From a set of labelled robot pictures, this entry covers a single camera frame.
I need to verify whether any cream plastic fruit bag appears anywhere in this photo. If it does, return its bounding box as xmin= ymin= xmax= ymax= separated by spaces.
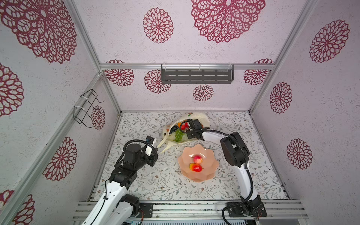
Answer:
xmin=157 ymin=112 xmax=210 ymax=153

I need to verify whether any red yellow peach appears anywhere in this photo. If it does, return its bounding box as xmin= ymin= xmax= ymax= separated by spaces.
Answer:
xmin=193 ymin=155 xmax=203 ymax=164

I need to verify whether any red yellow mango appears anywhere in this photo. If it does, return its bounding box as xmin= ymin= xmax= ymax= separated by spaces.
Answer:
xmin=189 ymin=163 xmax=203 ymax=173

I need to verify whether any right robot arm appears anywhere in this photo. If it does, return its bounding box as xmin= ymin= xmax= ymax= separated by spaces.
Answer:
xmin=181 ymin=119 xmax=262 ymax=211

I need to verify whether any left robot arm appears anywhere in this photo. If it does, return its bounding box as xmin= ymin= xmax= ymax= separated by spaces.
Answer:
xmin=83 ymin=136 xmax=158 ymax=225

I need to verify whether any red cherry fruit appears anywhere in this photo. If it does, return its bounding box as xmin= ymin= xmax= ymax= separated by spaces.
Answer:
xmin=180 ymin=123 xmax=189 ymax=131

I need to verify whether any green grape bunch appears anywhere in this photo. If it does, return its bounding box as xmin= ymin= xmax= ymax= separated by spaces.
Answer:
xmin=175 ymin=129 xmax=185 ymax=143

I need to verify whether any pink scalloped bowl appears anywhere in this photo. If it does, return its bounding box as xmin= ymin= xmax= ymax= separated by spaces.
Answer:
xmin=178 ymin=144 xmax=219 ymax=182

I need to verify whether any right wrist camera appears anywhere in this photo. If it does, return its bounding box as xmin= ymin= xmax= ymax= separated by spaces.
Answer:
xmin=185 ymin=119 xmax=193 ymax=128

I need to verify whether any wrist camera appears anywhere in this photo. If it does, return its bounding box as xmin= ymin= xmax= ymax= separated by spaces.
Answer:
xmin=145 ymin=136 xmax=157 ymax=156
xmin=185 ymin=119 xmax=193 ymax=128

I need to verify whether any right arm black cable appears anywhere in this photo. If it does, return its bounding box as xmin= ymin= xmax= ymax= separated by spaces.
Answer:
xmin=178 ymin=120 xmax=254 ymax=225

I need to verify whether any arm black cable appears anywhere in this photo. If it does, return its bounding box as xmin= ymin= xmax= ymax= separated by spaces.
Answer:
xmin=178 ymin=120 xmax=254 ymax=225
xmin=115 ymin=139 xmax=158 ymax=167

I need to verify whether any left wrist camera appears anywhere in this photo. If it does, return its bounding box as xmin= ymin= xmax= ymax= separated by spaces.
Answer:
xmin=145 ymin=136 xmax=157 ymax=156

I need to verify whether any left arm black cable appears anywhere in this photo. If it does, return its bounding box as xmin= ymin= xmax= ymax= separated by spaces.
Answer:
xmin=115 ymin=139 xmax=158 ymax=167

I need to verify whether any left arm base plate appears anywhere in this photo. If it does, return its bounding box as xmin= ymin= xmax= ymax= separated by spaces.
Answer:
xmin=120 ymin=193 xmax=154 ymax=219

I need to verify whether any grey wall shelf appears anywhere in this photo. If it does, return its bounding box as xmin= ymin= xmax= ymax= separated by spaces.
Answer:
xmin=160 ymin=64 xmax=234 ymax=84

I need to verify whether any black wire wall rack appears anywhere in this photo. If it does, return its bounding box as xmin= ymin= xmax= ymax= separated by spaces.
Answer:
xmin=73 ymin=89 xmax=106 ymax=130

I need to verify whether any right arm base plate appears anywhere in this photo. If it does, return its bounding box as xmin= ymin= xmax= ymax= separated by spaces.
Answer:
xmin=226 ymin=202 xmax=268 ymax=218

